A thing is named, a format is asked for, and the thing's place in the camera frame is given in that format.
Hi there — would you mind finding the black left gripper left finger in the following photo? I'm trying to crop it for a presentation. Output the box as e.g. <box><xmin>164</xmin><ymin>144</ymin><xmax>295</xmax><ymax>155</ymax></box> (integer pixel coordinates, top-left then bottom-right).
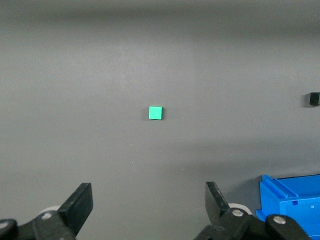
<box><xmin>0</xmin><ymin>182</ymin><xmax>94</xmax><ymax>240</ymax></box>

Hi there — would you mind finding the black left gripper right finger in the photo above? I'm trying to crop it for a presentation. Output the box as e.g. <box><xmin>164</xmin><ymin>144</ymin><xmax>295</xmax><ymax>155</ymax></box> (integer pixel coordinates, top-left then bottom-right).
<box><xmin>193</xmin><ymin>181</ymin><xmax>312</xmax><ymax>240</ymax></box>

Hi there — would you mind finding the small green cube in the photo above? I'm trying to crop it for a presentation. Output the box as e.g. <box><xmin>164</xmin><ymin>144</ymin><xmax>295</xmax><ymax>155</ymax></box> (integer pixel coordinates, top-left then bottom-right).
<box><xmin>148</xmin><ymin>105</ymin><xmax>163</xmax><ymax>121</ymax></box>

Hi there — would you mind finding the small black cube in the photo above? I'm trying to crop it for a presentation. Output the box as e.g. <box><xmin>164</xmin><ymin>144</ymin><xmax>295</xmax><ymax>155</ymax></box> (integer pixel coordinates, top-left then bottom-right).
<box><xmin>309</xmin><ymin>92</ymin><xmax>320</xmax><ymax>106</ymax></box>

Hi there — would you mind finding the blue plastic storage bin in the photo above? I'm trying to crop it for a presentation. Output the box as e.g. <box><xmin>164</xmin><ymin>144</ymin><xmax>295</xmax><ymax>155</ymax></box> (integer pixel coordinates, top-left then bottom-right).
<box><xmin>255</xmin><ymin>174</ymin><xmax>320</xmax><ymax>238</ymax></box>

